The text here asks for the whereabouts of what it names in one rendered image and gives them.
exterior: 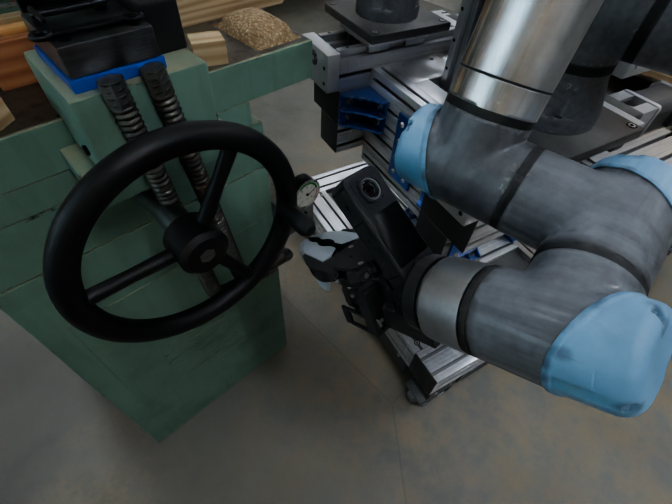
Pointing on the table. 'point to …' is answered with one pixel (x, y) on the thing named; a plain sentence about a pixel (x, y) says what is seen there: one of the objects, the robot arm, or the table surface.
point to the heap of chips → (256, 28)
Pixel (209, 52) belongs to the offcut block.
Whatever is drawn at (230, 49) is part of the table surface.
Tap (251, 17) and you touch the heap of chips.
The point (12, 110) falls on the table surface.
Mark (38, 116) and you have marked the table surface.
